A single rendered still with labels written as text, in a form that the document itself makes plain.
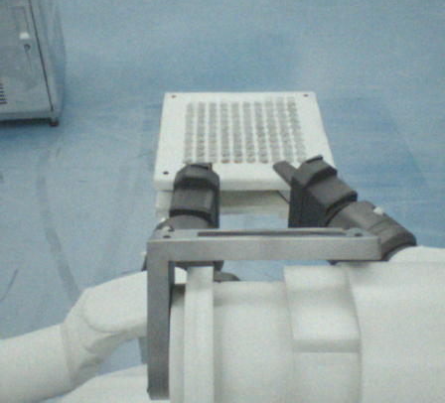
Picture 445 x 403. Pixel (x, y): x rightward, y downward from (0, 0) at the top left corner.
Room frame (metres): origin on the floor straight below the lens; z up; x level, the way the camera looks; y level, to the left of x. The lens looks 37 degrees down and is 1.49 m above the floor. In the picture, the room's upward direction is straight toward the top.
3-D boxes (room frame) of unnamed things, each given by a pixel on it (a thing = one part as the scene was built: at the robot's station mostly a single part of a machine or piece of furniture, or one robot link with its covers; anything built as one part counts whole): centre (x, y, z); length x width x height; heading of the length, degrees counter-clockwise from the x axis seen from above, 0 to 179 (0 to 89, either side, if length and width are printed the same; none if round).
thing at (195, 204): (0.57, 0.04, 1.00); 0.12 x 0.10 x 0.13; 173
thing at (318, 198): (0.59, -0.14, 1.00); 0.12 x 0.10 x 0.13; 33
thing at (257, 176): (0.78, -0.03, 1.00); 0.25 x 0.24 x 0.02; 91
